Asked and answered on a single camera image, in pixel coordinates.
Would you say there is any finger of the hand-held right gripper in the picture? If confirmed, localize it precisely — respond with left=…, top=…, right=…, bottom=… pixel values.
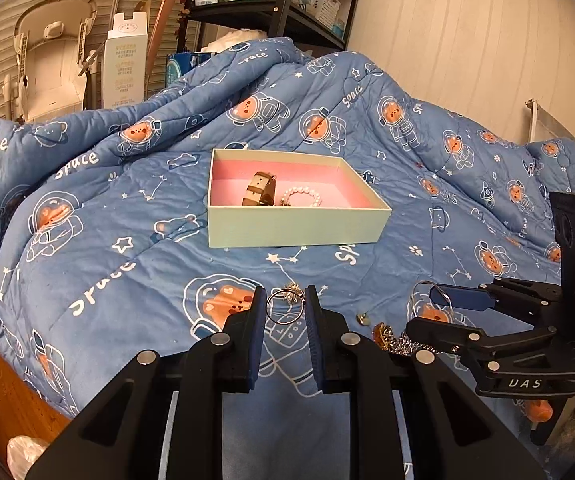
left=406, top=315, right=559, bottom=362
left=431, top=279, right=564, bottom=317

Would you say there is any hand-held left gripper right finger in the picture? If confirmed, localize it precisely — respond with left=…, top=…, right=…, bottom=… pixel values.
left=305, top=285, right=548, bottom=480

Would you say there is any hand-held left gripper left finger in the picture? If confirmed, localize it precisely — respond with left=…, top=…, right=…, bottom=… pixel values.
left=25, top=285, right=268, bottom=480

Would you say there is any thin silver hoop bangle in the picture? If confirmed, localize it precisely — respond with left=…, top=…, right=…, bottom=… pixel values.
left=410, top=280, right=453, bottom=321

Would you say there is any silver ring keychain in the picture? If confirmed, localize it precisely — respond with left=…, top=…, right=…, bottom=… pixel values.
left=266, top=282, right=311, bottom=326

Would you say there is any pale green jewelry box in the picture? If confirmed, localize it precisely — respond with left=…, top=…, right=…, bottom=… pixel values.
left=206, top=148, right=393, bottom=249

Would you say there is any blue printed blanket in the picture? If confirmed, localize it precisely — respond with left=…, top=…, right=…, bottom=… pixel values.
left=0, top=37, right=575, bottom=480

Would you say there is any clear plastic bag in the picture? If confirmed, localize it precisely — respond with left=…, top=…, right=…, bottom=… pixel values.
left=6, top=436, right=51, bottom=480

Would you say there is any blue printed box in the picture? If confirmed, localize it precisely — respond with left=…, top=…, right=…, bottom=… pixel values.
left=166, top=52, right=203, bottom=88

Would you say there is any tall white carton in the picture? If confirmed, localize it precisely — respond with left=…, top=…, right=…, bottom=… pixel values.
left=102, top=10, right=147, bottom=111

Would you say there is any white cloth bundle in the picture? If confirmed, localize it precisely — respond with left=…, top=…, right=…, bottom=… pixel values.
left=202, top=27, right=268, bottom=53

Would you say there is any white plastic basket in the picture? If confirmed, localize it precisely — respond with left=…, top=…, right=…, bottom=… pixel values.
left=312, top=0, right=343, bottom=28

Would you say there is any long pink board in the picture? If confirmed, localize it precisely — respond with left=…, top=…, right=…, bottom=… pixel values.
left=145, top=0, right=193, bottom=61

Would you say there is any cream plastic high chair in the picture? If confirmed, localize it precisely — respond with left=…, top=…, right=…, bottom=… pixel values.
left=2, top=0, right=103, bottom=121

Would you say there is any brown watch strap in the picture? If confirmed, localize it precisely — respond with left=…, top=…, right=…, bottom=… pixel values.
left=242, top=171, right=277, bottom=207

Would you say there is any white pearl bracelet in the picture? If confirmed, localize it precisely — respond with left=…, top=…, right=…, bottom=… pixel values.
left=281, top=187, right=324, bottom=208

